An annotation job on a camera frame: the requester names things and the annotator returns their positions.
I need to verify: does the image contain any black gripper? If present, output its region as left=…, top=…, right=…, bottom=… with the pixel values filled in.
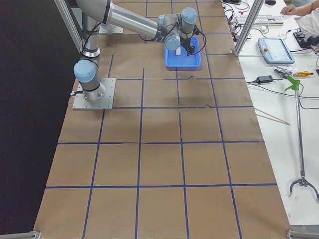
left=180, top=37, right=195, bottom=56

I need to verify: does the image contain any white block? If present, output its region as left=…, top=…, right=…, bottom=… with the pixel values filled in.
left=175, top=47, right=181, bottom=56

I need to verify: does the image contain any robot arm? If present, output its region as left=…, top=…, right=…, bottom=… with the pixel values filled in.
left=73, top=0, right=197, bottom=109

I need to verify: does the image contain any blue plastic tray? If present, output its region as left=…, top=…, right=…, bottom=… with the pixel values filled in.
left=164, top=35, right=202, bottom=71

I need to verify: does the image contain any person's hand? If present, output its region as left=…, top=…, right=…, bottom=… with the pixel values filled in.
left=280, top=4, right=296, bottom=15

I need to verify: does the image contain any white keyboard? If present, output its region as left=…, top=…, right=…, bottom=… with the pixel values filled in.
left=235, top=15, right=284, bottom=26

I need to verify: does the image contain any black power adapter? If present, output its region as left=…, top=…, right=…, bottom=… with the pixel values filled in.
left=256, top=75, right=274, bottom=85

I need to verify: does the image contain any teach pendant tablet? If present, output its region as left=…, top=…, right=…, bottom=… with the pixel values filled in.
left=258, top=38, right=295, bottom=64

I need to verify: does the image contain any long reacher grabber tool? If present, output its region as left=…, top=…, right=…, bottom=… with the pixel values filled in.
left=289, top=90, right=319, bottom=202

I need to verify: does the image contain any green clamp tool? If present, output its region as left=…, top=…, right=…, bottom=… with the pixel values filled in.
left=285, top=75, right=300, bottom=91

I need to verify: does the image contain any yellow screwdriver tool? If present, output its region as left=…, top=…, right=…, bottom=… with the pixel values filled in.
left=293, top=71, right=314, bottom=77

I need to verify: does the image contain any wooden chopstick pair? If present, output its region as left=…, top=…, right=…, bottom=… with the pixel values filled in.
left=254, top=108, right=291, bottom=125

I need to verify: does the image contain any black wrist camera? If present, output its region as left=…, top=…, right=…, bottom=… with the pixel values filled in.
left=192, top=24, right=201, bottom=35

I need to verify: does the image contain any aluminium frame post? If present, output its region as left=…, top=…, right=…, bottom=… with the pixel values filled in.
left=233, top=0, right=264, bottom=57

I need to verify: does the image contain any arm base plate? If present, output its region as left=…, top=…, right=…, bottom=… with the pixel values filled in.
left=99, top=24, right=124, bottom=35
left=72, top=78, right=116, bottom=110

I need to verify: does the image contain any left frame post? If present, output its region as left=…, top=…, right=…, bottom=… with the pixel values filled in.
left=54, top=0, right=83, bottom=54

